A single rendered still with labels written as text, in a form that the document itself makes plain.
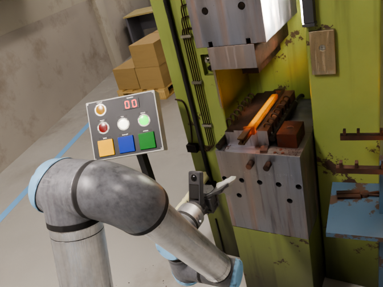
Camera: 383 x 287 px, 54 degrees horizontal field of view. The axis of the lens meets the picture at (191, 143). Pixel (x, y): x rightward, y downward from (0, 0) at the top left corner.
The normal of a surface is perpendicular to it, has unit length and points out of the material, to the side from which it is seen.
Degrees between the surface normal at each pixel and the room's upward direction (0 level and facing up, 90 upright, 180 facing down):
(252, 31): 90
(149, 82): 90
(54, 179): 38
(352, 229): 0
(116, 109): 60
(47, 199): 73
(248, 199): 90
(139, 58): 90
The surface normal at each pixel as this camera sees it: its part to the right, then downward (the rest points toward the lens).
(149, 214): 0.47, 0.22
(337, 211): -0.22, -0.86
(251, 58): -0.47, 0.51
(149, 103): -0.17, -0.01
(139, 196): 0.47, -0.24
